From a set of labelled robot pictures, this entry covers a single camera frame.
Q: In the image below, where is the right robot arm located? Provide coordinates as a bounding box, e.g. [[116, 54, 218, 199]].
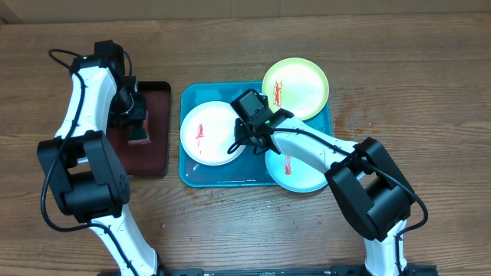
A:
[[227, 89, 438, 275]]

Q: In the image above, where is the white plate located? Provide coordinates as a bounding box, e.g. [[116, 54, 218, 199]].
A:
[[180, 101, 245, 166]]

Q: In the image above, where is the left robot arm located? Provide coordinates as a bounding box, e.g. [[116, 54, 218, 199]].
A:
[[37, 40, 170, 275]]

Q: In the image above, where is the green and pink sponge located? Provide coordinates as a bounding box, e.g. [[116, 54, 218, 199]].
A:
[[127, 121, 150, 145]]

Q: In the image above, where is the dark red tray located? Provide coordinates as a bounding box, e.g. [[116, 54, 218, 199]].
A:
[[107, 81, 171, 177]]

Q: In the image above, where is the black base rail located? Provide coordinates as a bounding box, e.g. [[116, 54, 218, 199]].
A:
[[97, 263, 438, 276]]

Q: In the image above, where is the yellow-green plate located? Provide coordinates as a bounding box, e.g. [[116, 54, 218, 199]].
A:
[[262, 57, 329, 120]]

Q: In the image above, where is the light blue plate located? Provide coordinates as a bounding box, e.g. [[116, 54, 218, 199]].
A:
[[265, 150, 328, 193]]

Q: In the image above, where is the teal plastic tray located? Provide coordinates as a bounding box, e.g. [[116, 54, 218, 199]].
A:
[[179, 80, 333, 189]]

